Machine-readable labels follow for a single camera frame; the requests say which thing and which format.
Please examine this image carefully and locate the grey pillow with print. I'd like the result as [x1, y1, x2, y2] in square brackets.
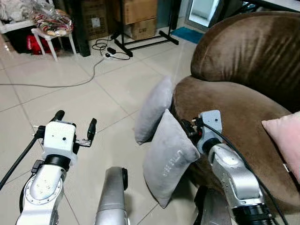
[142, 109, 201, 209]

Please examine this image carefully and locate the plain grey pillow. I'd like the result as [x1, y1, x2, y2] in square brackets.
[134, 75, 175, 145]

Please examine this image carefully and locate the pink pillow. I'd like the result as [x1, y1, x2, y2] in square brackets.
[261, 111, 300, 182]

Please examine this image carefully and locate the brown velvet sofa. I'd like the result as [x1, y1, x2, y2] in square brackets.
[171, 10, 300, 215]

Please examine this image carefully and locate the blue floor mat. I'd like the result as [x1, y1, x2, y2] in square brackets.
[171, 26, 205, 45]

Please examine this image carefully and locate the black metal floor stand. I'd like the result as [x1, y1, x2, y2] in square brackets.
[109, 0, 180, 58]

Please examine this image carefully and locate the silver left robot leg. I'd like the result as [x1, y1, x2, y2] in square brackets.
[95, 166, 130, 225]

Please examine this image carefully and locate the silver robot leg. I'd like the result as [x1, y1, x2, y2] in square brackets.
[194, 185, 233, 225]
[95, 166, 130, 225]

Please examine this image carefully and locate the red bag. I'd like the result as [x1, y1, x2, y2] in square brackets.
[26, 35, 60, 55]

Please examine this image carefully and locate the white power strip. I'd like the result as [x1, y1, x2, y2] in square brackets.
[103, 51, 119, 60]

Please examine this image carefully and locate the silver right robot leg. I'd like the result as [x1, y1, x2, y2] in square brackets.
[194, 185, 233, 225]

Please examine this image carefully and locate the white plastic stool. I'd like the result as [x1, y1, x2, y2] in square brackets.
[30, 26, 78, 62]

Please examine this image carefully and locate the clear bag of colourful items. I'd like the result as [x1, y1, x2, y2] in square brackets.
[28, 0, 74, 38]

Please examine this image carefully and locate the white table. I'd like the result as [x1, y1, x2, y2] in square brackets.
[0, 18, 37, 34]

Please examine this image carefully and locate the dark cardboard box with label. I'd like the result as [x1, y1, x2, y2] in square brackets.
[81, 0, 112, 41]

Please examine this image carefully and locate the small cardboard box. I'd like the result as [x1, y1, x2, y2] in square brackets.
[124, 18, 158, 41]

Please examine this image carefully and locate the framed leaning mirror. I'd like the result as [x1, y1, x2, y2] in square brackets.
[185, 0, 225, 32]

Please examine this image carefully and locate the large cardboard box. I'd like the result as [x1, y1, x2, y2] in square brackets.
[112, 0, 159, 25]

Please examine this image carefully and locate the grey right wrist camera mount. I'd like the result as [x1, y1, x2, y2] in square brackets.
[197, 110, 224, 154]

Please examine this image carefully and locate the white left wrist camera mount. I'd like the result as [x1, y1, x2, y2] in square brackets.
[41, 120, 78, 163]

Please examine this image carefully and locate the grey power cable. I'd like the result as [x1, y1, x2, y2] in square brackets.
[0, 55, 106, 89]

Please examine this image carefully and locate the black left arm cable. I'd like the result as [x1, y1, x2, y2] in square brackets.
[0, 126, 45, 190]

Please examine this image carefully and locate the black power adapter with cable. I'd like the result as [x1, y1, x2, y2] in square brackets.
[91, 38, 133, 61]

